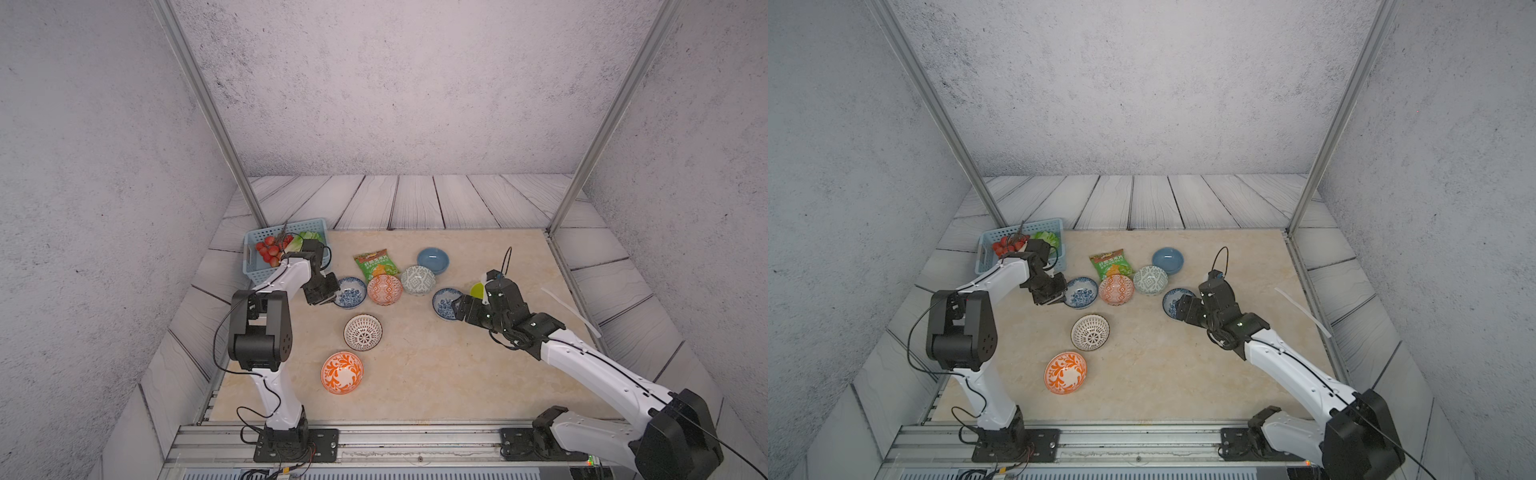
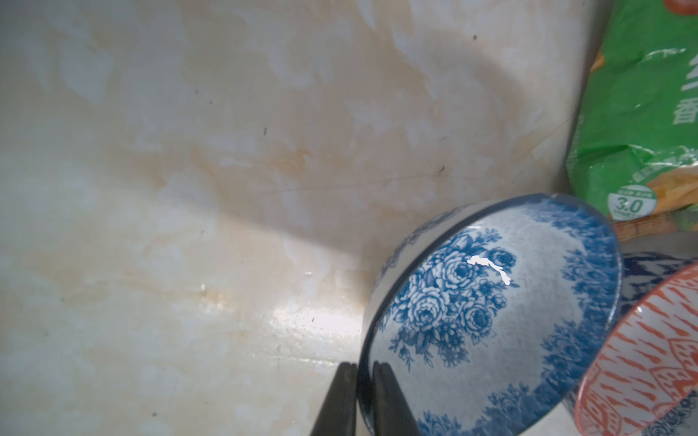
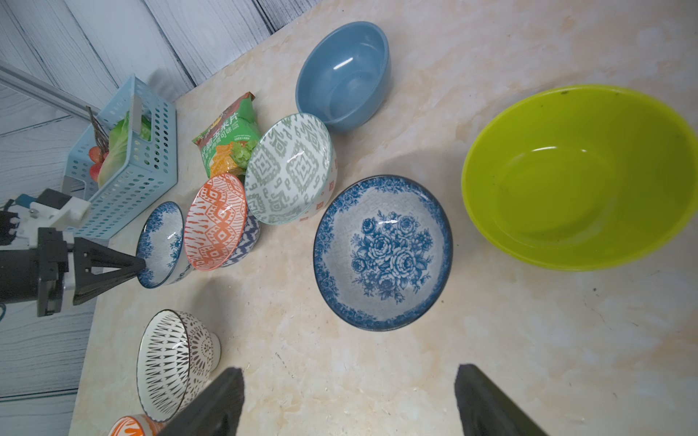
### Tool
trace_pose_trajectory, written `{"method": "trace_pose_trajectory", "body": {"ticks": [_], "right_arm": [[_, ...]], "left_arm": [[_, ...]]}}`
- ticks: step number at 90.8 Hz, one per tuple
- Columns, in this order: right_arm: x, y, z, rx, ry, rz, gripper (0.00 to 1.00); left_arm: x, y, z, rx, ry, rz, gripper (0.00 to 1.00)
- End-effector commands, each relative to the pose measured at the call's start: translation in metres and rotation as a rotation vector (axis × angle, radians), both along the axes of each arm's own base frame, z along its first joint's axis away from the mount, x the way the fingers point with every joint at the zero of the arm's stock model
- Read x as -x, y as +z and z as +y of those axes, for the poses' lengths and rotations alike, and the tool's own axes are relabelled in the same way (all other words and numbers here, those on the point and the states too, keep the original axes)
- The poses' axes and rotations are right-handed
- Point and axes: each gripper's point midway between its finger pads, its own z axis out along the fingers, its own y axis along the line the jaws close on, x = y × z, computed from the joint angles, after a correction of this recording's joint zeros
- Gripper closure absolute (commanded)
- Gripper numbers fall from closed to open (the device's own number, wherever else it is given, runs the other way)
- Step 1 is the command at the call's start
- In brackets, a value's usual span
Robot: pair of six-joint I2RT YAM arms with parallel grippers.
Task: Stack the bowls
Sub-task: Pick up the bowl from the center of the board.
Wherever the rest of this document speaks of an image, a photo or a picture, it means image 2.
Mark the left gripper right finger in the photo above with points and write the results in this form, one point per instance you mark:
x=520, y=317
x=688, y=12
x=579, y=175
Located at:
x=392, y=415

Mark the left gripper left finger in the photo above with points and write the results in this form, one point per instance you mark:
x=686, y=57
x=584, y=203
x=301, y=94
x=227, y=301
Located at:
x=337, y=416

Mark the blue floral bowl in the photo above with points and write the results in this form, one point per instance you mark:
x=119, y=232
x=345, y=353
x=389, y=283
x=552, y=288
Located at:
x=490, y=314

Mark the red patterned bowl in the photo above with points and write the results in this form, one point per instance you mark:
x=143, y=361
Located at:
x=644, y=380

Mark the green snack bag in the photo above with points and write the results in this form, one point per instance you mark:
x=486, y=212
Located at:
x=633, y=155

